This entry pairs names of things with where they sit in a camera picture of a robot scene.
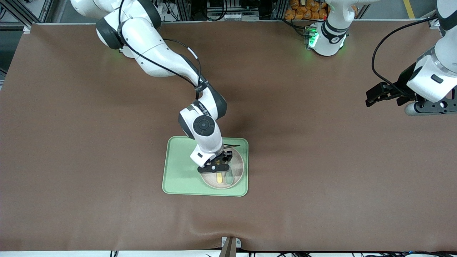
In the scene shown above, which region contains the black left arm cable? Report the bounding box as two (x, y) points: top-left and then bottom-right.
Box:
(371, 16), (439, 97)

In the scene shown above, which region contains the brown table cover cloth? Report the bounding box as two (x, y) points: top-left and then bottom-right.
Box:
(0, 21), (457, 252)

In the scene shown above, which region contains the dark equipment rack with cables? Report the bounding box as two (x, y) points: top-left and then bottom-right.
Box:
(191, 0), (286, 21)

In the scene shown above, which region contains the light green rectangular tray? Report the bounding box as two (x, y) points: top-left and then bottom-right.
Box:
(162, 136), (249, 197)

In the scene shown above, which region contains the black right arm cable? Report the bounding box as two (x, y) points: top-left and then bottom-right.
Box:
(118, 0), (240, 148)

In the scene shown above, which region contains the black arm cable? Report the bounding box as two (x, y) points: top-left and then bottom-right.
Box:
(371, 16), (439, 97)
(118, 0), (240, 148)

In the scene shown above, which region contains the orange toy food pile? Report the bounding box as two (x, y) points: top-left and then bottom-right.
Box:
(285, 0), (328, 20)

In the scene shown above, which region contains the round beige plate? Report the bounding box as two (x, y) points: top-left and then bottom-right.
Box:
(199, 145), (245, 189)

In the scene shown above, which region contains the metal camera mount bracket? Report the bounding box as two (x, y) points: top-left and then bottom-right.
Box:
(221, 237), (242, 257)

